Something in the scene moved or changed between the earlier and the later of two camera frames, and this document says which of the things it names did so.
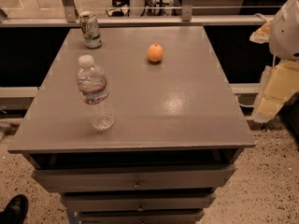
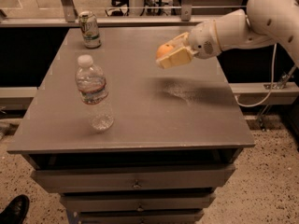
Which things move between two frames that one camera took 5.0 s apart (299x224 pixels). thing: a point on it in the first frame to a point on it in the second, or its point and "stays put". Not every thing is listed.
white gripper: (286, 35) to (202, 41)
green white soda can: (91, 29) stays put
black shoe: (15, 211) stays put
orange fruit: (155, 52) to (163, 49)
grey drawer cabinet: (175, 142) stays put
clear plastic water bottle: (93, 88) stays put
